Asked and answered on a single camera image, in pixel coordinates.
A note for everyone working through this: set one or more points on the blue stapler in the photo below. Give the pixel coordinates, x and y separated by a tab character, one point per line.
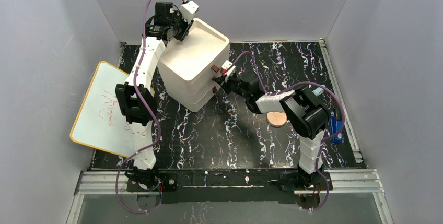
335	125

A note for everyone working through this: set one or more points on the yellow-framed whiteboard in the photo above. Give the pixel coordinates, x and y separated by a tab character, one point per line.
100	124

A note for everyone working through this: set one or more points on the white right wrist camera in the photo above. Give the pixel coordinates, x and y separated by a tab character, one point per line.
227	68

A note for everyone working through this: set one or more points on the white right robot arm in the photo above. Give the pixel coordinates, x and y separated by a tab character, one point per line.
302	106

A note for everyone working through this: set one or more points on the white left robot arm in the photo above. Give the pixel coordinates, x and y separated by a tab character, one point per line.
135	96

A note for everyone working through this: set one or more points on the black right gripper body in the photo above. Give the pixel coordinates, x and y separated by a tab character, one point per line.
226	80

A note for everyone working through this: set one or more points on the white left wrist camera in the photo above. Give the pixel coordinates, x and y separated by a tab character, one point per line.
188	11

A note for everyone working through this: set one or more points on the round pink powder puff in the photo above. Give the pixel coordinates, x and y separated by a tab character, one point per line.
276	119

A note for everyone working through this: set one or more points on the white drawer organizer box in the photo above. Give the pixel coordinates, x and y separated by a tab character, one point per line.
186	66

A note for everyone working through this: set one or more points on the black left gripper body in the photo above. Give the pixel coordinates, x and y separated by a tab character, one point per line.
182	30

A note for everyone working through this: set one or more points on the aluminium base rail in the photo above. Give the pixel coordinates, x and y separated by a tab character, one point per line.
242	185

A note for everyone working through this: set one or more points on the light blue small case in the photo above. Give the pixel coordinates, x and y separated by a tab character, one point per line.
318	91

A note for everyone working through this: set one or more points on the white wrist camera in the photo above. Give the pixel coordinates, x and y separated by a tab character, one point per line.
188	11
227	68

